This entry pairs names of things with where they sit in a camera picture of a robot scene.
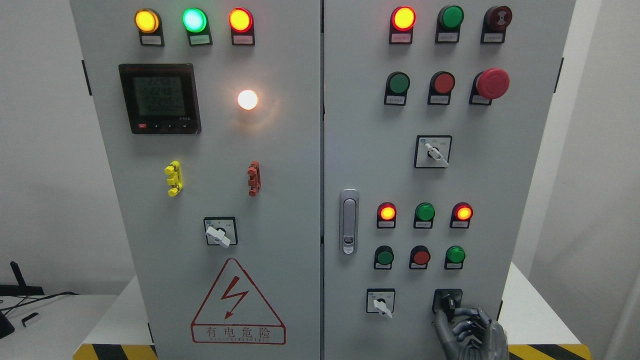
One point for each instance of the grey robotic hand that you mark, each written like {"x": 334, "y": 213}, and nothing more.
{"x": 476, "y": 337}

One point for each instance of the black rotary knob switch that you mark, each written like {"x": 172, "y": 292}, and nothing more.
{"x": 447, "y": 300}

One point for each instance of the green indicator light lower right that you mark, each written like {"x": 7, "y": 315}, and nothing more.
{"x": 454, "y": 258}

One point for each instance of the red push button lower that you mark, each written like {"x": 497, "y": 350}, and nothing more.
{"x": 419, "y": 258}

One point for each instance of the red push button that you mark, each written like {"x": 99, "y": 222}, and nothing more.
{"x": 441, "y": 85}
{"x": 419, "y": 258}

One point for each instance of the green push button lower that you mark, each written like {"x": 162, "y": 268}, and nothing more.
{"x": 383, "y": 258}

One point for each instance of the green push button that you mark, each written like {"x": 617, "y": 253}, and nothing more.
{"x": 383, "y": 258}
{"x": 396, "y": 89}

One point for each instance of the red indicator light middle right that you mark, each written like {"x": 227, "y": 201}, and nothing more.
{"x": 461, "y": 216}

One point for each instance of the green indicator light middle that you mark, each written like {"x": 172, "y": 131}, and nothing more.
{"x": 424, "y": 215}

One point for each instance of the red indicator light middle left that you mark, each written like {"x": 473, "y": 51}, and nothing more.
{"x": 386, "y": 216}

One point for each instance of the red high voltage warning sticker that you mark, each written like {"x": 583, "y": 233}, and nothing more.
{"x": 235, "y": 312}

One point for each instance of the red emergency stop button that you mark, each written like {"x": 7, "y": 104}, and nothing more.
{"x": 489, "y": 85}

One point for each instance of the red push button upper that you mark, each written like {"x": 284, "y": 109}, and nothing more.
{"x": 441, "y": 85}

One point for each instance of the grey electrical control cabinet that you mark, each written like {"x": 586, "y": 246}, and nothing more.
{"x": 319, "y": 68}

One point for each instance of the green push button upper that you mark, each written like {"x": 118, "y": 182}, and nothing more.
{"x": 396, "y": 89}

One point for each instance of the red terminal connector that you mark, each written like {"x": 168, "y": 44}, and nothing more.
{"x": 254, "y": 178}

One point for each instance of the dark red buzzer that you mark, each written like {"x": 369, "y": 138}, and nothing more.
{"x": 495, "y": 22}

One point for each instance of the green indicator light top right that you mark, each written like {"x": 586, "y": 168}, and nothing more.
{"x": 448, "y": 24}

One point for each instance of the red indicator light top right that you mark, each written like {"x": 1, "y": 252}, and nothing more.
{"x": 402, "y": 21}

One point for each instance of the white lit indicator lamp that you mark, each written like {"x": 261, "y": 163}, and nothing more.
{"x": 247, "y": 99}

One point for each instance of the yellow terminal connector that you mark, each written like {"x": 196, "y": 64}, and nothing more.
{"x": 174, "y": 178}

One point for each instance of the red indicator light left door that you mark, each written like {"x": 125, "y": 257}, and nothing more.
{"x": 242, "y": 30}

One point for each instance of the black digital power meter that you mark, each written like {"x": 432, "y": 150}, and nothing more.
{"x": 160, "y": 98}

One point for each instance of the green lit indicator light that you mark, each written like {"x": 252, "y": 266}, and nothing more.
{"x": 197, "y": 27}

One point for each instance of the small black white adapter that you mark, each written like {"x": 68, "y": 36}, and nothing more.
{"x": 30, "y": 319}

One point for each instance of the yellow indicator light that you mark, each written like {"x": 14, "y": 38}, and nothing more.
{"x": 149, "y": 25}

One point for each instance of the black device with antenna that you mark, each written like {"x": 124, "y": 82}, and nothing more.
{"x": 21, "y": 289}

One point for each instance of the black object at left edge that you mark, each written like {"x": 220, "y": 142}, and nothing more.
{"x": 6, "y": 327}

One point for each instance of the lower white selector switch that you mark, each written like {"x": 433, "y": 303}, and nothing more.
{"x": 380, "y": 301}

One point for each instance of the silver door latch handle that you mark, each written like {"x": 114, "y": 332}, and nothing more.
{"x": 348, "y": 220}

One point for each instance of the upper right selector switch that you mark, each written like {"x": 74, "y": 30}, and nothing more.
{"x": 432, "y": 152}

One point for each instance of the left door selector switch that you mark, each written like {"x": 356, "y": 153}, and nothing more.
{"x": 221, "y": 231}

